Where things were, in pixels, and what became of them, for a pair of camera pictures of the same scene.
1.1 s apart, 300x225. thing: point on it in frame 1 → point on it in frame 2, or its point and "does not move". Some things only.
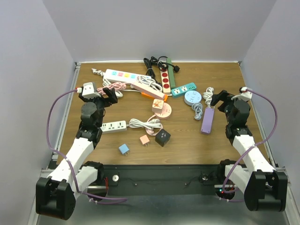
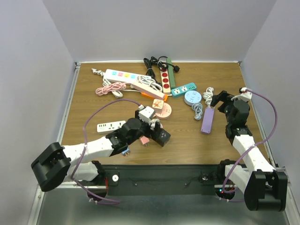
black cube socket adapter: [162, 137] does not move
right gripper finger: [224, 92] does not move
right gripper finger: [215, 98] does not move
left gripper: [108, 101] → [150, 133]
